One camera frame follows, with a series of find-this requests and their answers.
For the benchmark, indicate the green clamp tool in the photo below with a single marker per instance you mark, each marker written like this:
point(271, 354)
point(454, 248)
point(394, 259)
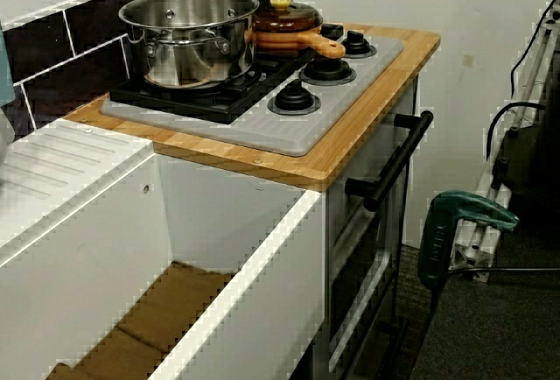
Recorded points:
point(437, 240)

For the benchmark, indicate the black equipment box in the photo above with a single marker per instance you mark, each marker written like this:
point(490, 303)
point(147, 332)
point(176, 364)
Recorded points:
point(529, 170)

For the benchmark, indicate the white oven door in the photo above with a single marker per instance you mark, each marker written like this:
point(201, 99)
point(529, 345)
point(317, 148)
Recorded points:
point(367, 244)

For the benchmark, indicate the wooden stove countertop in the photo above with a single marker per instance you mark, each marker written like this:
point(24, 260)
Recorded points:
point(350, 143)

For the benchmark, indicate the brown glass lid yellow knob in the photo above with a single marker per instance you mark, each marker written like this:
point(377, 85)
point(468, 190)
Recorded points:
point(293, 19)

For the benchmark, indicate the stainless steel pot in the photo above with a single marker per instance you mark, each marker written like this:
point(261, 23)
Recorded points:
point(197, 56)

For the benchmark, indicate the white sink basin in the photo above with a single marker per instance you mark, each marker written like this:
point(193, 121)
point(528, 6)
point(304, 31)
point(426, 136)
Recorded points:
point(245, 266)

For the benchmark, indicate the grey stove top plate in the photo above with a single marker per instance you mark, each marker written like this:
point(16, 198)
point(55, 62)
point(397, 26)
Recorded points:
point(280, 130)

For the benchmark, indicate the black stove knob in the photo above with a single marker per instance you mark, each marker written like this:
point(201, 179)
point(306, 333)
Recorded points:
point(361, 47)
point(328, 69)
point(294, 99)

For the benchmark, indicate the dark tile backsplash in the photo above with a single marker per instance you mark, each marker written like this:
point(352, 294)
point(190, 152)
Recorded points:
point(44, 51)

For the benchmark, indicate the brown cardboard sheet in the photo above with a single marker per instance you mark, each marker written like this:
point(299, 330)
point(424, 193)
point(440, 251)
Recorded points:
point(175, 301)

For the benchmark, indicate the teal box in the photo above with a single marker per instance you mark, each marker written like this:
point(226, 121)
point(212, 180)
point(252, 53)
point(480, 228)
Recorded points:
point(6, 69)

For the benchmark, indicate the white metal tripod frame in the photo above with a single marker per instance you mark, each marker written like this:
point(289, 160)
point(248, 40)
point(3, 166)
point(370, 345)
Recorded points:
point(485, 222)

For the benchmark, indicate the black burner grate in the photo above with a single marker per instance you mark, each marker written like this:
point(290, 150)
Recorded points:
point(197, 102)

